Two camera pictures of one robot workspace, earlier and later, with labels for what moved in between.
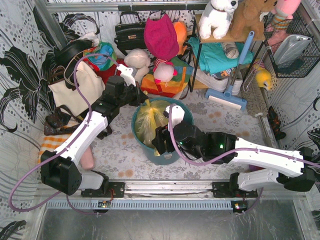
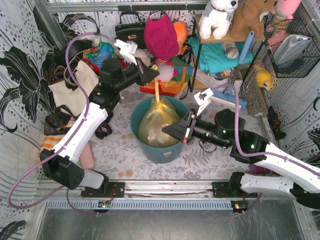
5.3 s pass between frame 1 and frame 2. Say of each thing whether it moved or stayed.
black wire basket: stayed
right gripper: moved
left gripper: moved
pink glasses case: stayed
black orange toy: stayed
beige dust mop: stayed
